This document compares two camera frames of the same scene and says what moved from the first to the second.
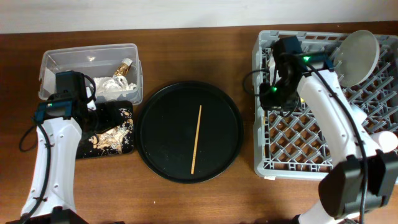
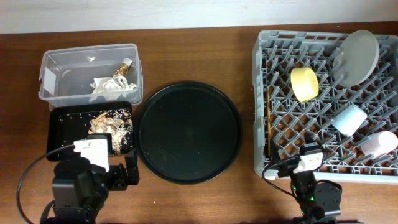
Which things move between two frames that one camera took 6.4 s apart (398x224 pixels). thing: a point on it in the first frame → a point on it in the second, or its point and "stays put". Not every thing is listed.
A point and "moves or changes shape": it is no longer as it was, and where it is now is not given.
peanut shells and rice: x=117 y=140 moves or changes shape
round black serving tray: x=189 y=132 stays put
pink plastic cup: x=387 y=140 stays put
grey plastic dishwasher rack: x=291 y=147 stays put
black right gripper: x=267 y=102 → x=288 y=164
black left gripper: x=110 y=116 → x=121 y=182
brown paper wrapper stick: x=124 y=66 stays put
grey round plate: x=356 y=58 stays put
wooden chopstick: x=196 y=138 → x=268 y=122
